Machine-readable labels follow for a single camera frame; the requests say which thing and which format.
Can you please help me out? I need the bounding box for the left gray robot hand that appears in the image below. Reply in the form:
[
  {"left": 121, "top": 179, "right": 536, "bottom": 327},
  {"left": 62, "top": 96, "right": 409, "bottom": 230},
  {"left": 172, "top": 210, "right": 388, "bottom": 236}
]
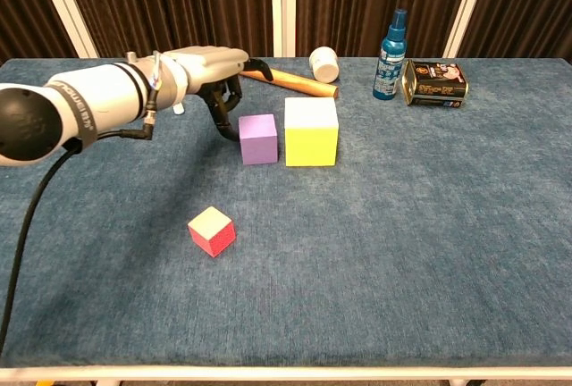
[{"left": 172, "top": 46, "right": 274, "bottom": 143}]

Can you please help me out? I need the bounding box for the purple cube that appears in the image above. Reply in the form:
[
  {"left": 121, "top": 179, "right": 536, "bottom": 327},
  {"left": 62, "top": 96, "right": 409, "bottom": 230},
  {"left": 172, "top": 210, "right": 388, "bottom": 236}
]
[{"left": 238, "top": 113, "right": 280, "bottom": 166}]

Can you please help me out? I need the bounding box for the small red cube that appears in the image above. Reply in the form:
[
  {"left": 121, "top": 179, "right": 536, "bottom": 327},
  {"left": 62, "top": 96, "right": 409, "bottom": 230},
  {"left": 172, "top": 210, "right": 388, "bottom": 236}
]
[{"left": 187, "top": 206, "right": 237, "bottom": 258}]

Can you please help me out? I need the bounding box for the wooden rolling pin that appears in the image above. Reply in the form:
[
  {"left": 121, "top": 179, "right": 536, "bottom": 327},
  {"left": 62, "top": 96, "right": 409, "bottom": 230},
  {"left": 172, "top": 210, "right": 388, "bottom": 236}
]
[{"left": 239, "top": 67, "right": 341, "bottom": 100}]

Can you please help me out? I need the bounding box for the white plastic jar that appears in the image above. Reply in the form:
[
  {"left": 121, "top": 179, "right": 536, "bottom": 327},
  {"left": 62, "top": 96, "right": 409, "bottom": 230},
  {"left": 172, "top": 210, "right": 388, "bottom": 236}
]
[{"left": 308, "top": 46, "right": 340, "bottom": 83}]

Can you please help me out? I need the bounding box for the large yellow cube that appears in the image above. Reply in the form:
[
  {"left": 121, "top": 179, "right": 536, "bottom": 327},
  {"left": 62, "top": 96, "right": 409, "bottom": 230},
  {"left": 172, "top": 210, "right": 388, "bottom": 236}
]
[{"left": 283, "top": 96, "right": 340, "bottom": 168}]

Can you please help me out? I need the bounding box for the blue spray bottle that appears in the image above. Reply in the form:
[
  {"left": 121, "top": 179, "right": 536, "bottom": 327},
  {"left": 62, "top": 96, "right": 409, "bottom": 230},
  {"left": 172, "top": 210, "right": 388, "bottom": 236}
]
[{"left": 372, "top": 7, "right": 408, "bottom": 102}]

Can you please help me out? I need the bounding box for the black rectangular tin can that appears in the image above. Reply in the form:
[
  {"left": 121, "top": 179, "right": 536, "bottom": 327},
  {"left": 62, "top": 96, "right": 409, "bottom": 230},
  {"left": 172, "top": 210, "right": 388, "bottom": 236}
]
[{"left": 400, "top": 58, "right": 469, "bottom": 108}]

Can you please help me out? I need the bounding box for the blue fabric table cover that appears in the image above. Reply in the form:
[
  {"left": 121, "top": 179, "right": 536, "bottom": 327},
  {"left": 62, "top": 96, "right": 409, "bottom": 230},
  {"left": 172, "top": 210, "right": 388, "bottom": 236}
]
[{"left": 0, "top": 57, "right": 572, "bottom": 369}]

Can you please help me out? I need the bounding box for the white partition post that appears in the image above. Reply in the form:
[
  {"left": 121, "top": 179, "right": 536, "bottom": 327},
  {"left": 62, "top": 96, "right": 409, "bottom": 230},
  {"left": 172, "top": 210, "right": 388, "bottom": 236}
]
[
  {"left": 30, "top": 0, "right": 100, "bottom": 59},
  {"left": 270, "top": 0, "right": 299, "bottom": 58},
  {"left": 442, "top": 0, "right": 493, "bottom": 59}
]

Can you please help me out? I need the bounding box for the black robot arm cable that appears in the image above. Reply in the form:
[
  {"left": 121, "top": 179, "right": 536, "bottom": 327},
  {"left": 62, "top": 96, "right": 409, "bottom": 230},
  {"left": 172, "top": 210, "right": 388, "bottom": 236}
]
[{"left": 0, "top": 86, "right": 158, "bottom": 351}]

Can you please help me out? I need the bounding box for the white table frame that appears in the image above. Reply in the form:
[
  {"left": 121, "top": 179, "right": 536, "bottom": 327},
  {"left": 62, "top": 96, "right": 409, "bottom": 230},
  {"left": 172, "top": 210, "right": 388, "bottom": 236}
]
[{"left": 0, "top": 365, "right": 572, "bottom": 386}]

